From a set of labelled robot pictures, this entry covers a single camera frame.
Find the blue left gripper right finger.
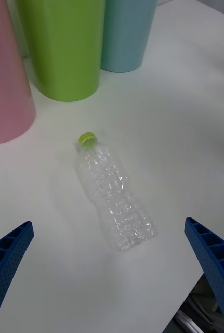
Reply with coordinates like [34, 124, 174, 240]
[183, 217, 224, 333]

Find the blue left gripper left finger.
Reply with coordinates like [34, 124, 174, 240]
[0, 221, 35, 333]

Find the pink plastic bin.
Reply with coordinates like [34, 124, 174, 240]
[0, 0, 37, 145]

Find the green plastic bin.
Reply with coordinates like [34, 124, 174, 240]
[14, 0, 107, 102]

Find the pale blue plastic bin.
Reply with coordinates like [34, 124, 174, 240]
[100, 0, 158, 73]

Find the clear bottle with green cap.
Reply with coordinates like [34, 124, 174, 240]
[75, 132, 159, 252]

